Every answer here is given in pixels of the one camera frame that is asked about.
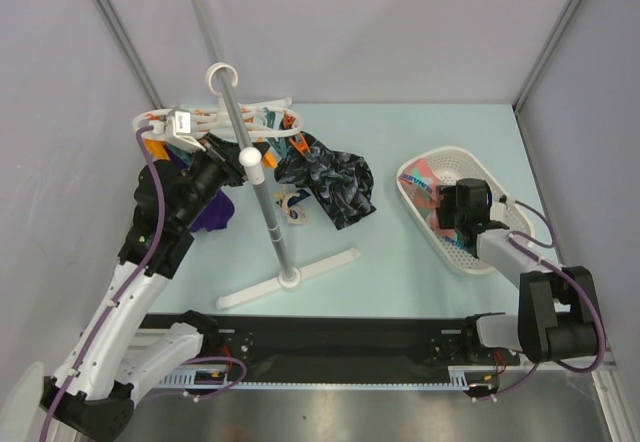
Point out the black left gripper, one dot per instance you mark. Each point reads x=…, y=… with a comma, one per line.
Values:
x=225, y=155

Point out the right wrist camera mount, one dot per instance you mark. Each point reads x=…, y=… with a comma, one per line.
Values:
x=503, y=210

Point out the dark patterned sock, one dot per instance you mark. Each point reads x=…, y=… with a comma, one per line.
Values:
x=341, y=182

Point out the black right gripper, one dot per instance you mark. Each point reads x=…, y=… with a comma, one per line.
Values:
x=447, y=214

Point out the white perforated basket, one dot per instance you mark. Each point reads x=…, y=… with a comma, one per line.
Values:
x=450, y=164

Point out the purple sock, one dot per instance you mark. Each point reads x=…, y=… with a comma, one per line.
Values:
x=216, y=215

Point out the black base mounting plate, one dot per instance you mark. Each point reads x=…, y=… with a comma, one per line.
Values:
x=353, y=351

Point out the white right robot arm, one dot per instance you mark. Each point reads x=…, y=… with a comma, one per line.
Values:
x=558, y=318

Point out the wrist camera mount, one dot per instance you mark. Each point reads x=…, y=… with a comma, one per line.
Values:
x=503, y=210
x=174, y=127

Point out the pink patterned sock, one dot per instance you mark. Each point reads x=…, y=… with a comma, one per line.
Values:
x=420, y=186

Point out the white sock label tag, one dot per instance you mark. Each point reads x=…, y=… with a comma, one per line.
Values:
x=288, y=200

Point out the white oval clip hanger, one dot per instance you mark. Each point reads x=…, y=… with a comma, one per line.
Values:
x=217, y=120

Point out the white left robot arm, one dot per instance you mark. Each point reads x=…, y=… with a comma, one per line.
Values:
x=96, y=389

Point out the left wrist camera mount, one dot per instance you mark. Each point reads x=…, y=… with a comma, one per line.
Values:
x=174, y=127

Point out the grey white hanger stand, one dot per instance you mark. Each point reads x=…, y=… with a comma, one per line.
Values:
x=289, y=277

